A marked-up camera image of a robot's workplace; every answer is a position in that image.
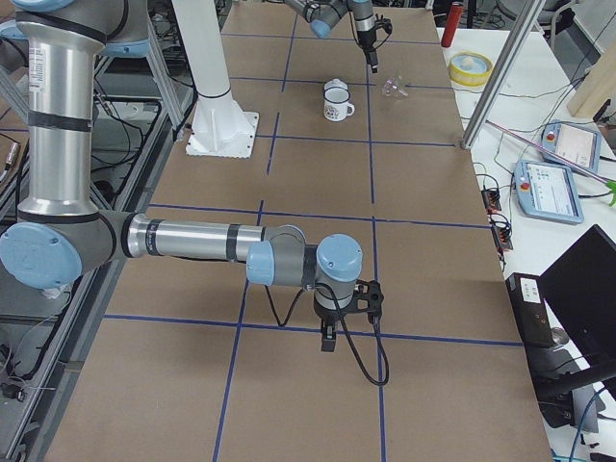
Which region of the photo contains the white mug lid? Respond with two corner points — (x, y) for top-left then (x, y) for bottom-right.
(323, 78), (348, 91)

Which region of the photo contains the white enamel mug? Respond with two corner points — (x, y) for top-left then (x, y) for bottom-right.
(323, 87), (355, 122)

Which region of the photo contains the red cylinder tube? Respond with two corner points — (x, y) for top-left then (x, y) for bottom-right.
(441, 1), (464, 48)

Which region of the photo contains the yellow tape roll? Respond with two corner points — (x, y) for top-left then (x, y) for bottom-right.
(448, 52), (494, 87)

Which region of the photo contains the orange connector block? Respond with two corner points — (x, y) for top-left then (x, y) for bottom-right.
(492, 223), (513, 251)
(481, 188), (501, 213)

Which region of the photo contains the black computer box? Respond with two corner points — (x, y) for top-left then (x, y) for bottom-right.
(506, 272), (553, 348)

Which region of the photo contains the near blue teach pendant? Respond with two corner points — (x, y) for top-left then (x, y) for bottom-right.
(514, 160), (584, 224)

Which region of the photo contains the blue teach pendant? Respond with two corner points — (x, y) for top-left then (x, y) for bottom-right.
(541, 120), (602, 173)
(514, 160), (584, 224)

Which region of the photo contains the far blue teach pendant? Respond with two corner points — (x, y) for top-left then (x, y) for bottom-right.
(541, 120), (602, 173)

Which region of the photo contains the black monitor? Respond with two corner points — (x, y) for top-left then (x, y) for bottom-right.
(536, 224), (615, 399)

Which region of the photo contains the long grabber stick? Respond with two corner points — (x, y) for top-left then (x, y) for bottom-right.
(486, 120), (616, 207)

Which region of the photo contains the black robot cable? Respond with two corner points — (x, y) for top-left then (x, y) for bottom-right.
(266, 282), (391, 386)

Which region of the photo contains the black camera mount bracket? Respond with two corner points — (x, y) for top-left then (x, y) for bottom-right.
(345, 280), (384, 325)

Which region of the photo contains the aluminium frame post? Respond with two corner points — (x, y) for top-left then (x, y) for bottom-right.
(461, 0), (546, 150)

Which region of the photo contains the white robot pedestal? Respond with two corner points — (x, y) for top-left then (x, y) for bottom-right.
(172, 0), (259, 159)

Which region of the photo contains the aluminium side rail frame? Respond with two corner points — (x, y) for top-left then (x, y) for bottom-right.
(1, 16), (193, 461)

